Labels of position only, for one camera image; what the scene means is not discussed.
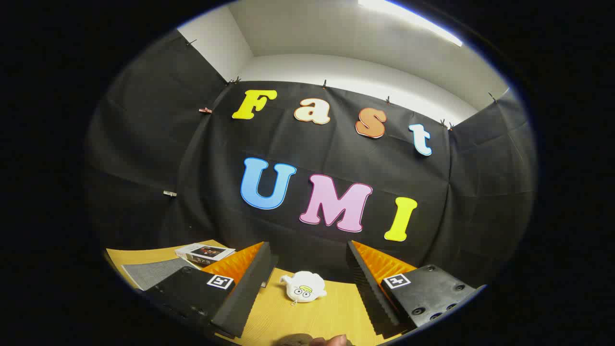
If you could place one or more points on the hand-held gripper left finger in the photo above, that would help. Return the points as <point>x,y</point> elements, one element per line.
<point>245,293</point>

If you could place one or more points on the white picture-cover book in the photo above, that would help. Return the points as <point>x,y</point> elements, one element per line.
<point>204,252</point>

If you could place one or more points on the white plush toy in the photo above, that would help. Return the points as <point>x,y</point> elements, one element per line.
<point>302,287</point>

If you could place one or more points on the beige fabric storage box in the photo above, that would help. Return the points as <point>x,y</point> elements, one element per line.
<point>153,271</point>

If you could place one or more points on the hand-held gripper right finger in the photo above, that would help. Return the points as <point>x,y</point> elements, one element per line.
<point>372,293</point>

